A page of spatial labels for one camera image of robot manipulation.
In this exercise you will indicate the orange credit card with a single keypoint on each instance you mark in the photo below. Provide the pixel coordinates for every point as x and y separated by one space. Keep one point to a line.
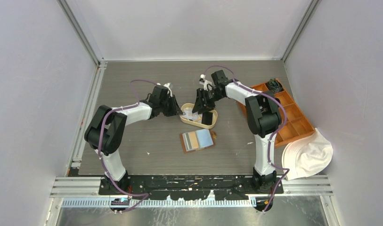
193 140

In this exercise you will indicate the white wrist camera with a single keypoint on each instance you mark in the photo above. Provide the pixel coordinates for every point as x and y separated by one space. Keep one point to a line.
168 86
207 85

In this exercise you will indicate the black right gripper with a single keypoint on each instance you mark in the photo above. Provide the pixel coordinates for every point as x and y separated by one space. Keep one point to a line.
200 106

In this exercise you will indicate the orange compartment organizer box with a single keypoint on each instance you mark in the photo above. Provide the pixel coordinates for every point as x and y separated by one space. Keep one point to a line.
297 126

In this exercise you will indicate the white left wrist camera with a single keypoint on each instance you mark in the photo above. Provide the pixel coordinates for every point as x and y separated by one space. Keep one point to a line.
168 86

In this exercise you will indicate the white bucket hat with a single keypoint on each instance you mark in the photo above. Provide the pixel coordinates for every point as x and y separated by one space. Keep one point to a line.
307 156

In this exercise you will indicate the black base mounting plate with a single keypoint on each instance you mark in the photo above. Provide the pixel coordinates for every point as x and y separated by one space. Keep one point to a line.
194 187

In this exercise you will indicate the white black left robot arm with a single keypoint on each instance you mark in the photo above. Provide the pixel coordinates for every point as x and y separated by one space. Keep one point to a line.
105 131

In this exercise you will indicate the cream oval tray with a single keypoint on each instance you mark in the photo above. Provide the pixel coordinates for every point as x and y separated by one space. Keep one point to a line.
215 116

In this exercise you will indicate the white cards in tray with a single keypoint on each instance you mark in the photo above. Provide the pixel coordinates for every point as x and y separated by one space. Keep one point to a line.
190 116

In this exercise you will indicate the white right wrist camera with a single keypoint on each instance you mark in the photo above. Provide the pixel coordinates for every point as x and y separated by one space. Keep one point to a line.
207 85

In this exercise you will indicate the brown leather card holder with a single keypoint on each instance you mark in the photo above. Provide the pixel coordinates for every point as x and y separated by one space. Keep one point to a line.
206 139

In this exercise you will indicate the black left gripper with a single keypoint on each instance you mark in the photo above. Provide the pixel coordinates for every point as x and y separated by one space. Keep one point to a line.
175 110

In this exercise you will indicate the dark green item bundle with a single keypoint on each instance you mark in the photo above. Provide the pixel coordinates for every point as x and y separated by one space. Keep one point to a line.
274 85

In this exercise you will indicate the black card in tray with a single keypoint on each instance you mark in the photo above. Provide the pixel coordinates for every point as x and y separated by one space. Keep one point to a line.
207 118

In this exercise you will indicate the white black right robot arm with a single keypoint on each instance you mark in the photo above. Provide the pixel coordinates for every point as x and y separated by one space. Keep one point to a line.
263 119

